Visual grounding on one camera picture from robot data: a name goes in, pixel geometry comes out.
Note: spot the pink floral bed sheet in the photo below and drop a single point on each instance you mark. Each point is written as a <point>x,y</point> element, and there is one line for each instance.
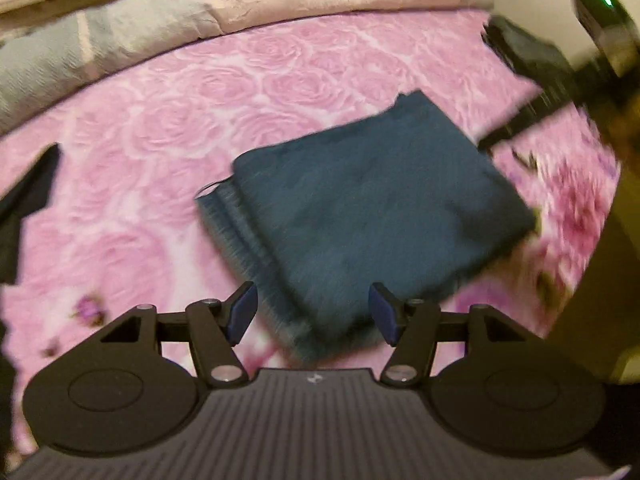
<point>150,170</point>

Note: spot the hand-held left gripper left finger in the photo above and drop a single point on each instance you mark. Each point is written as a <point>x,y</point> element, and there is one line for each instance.
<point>242,314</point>

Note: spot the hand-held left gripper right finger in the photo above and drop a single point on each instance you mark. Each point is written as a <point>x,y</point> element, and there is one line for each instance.
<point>382,313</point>

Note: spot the dark cloth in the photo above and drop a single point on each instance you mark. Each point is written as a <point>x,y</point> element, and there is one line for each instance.
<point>25,200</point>

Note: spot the blue denim jeans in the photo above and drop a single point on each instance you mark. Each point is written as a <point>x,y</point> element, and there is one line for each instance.
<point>370,220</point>

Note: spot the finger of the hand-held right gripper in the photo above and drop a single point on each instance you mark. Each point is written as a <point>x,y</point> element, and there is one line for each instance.
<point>530,116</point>
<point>530,55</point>

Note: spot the pink and grey quilt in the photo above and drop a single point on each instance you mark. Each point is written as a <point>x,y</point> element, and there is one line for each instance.
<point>125,15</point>

